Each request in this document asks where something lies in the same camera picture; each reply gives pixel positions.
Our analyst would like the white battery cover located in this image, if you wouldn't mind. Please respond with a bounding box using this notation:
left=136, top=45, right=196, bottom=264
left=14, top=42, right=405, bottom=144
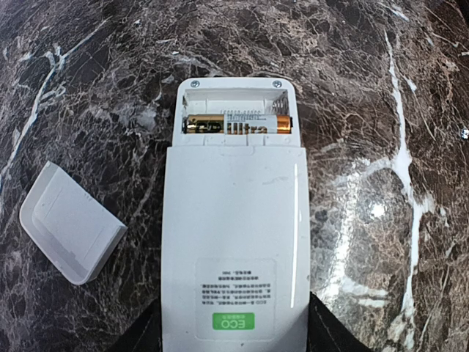
left=19, top=161, right=127, bottom=285

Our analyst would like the white remote control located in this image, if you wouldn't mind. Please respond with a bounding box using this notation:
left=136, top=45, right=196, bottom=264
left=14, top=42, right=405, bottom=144
left=160, top=77, right=311, bottom=351

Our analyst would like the gold AAA battery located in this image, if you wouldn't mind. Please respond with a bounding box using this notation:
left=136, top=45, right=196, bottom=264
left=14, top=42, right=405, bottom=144
left=182, top=114, right=293, bottom=135

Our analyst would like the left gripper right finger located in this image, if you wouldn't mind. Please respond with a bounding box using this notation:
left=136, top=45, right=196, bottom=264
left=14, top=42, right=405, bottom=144
left=306, top=292, right=372, bottom=352

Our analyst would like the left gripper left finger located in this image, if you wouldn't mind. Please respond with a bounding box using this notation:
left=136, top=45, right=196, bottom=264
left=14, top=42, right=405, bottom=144
left=108, top=300, right=163, bottom=352

